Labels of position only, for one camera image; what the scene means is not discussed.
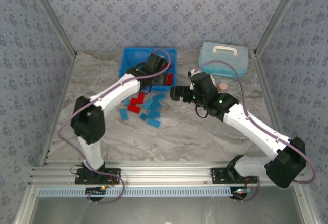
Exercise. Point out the red lego brick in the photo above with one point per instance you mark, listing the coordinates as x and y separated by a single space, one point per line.
140 97
169 78
165 66
133 108

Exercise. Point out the blue divided plastic bin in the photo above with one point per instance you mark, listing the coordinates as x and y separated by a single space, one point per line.
133 60

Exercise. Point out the small blue lego brick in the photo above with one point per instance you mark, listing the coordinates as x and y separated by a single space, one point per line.
143 116
126 101

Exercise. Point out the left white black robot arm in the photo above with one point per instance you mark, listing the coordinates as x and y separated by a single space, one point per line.
115 93

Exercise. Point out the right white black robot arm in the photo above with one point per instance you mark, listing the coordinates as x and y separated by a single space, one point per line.
256 129

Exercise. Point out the pink round earbuds case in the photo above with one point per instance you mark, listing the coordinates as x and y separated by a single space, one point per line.
223 86

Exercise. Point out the teal plastic storage box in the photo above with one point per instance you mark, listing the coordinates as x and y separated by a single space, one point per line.
223 62

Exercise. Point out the aluminium mounting beam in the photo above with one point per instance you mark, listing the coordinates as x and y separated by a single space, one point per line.
166 175

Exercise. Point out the right circuit board with LED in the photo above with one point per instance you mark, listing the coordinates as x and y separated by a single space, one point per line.
239 192

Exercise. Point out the circuit board with led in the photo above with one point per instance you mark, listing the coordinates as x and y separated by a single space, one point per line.
239 192
96 191

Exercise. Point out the metal tray panel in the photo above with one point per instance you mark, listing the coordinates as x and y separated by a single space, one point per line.
166 211

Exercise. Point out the left circuit board with LED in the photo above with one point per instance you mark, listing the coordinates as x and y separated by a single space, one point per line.
96 191

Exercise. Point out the right aluminium side rail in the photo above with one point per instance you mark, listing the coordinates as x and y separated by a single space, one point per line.
257 62

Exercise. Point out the aluminium side rail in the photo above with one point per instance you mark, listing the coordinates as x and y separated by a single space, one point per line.
67 76
257 62

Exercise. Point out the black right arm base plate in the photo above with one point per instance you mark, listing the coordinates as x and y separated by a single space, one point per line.
220 176

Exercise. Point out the left aluminium side rail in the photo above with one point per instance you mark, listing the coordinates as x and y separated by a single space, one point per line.
67 76

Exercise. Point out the right aluminium frame post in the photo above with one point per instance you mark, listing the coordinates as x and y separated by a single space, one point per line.
277 16

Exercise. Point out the aluminium frame post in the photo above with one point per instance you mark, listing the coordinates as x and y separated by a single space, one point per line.
53 16
277 16

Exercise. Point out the left aluminium frame post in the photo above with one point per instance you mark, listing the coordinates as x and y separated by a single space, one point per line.
53 16

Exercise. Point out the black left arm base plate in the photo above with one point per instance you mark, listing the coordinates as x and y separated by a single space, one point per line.
112 176

